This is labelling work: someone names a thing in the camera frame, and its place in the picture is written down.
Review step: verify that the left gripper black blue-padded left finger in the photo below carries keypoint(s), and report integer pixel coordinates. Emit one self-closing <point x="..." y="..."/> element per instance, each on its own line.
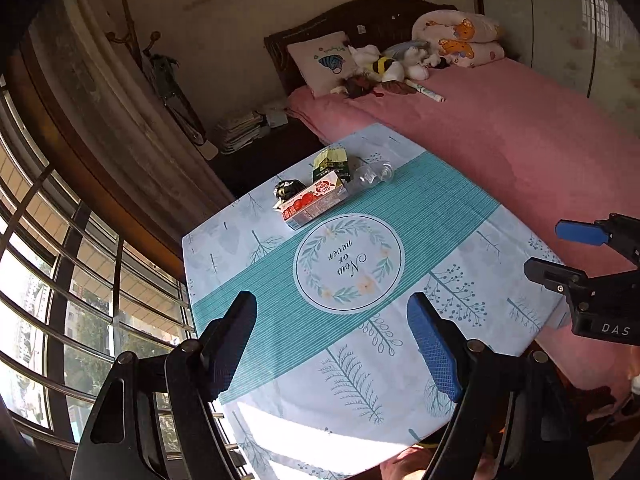
<point x="122" y="437"/>

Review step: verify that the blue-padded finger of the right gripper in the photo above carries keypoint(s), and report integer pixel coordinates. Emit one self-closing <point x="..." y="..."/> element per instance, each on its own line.
<point x="592" y="234"/>

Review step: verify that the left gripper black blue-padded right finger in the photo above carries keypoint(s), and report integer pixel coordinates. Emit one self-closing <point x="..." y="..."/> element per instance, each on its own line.
<point x="542" y="435"/>

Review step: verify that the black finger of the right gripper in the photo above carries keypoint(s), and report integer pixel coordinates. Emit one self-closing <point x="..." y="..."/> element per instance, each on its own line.
<point x="556" y="277"/>

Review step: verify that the pink bed sheet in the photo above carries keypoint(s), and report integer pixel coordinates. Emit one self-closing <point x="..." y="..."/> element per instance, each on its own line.
<point x="545" y="153"/>

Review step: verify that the window with metal bars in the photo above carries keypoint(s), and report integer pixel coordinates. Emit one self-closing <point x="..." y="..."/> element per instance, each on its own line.
<point x="74" y="296"/>

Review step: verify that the white marker pen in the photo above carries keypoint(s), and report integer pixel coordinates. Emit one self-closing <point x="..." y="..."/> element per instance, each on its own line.
<point x="424" y="91"/>

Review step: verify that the clear plastic bottle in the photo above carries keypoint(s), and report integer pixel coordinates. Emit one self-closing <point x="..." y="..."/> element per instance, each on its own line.
<point x="367" y="175"/>

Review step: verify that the bee plush toy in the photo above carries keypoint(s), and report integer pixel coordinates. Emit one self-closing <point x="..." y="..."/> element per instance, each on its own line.
<point x="388" y="70"/>

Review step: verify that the green drink carton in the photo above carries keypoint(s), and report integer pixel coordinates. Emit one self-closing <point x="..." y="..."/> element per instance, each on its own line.
<point x="331" y="160"/>

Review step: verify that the strawberry milk carton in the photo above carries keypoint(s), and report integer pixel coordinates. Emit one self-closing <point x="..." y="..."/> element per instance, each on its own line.
<point x="311" y="202"/>

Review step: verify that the black crumpled wrapper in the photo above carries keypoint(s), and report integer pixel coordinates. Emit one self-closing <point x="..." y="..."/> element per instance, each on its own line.
<point x="286" y="189"/>

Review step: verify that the dark wooden headboard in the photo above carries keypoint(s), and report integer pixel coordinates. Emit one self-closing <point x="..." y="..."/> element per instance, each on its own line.
<point x="379" y="22"/>

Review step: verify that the beige curtain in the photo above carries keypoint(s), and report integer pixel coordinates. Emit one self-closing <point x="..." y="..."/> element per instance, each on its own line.
<point x="115" y="110"/>

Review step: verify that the white printed pillow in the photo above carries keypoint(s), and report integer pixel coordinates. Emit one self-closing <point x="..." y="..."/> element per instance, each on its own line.
<point x="323" y="62"/>

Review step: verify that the stack of books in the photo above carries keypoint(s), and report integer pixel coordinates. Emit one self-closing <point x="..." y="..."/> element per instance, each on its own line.
<point x="237" y="131"/>

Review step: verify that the wooden coat rack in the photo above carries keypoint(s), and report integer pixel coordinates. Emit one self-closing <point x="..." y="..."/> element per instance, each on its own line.
<point x="159" y="71"/>

